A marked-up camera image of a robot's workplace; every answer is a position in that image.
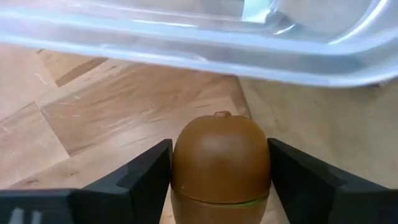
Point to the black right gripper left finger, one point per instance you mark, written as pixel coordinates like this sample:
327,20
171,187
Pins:
93,205

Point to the brown toy kiwi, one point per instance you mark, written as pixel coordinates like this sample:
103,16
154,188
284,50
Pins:
220,161

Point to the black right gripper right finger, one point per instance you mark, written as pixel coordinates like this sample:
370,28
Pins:
335,202

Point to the clear plastic tupperware container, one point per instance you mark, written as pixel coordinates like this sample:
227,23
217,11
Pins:
186,34

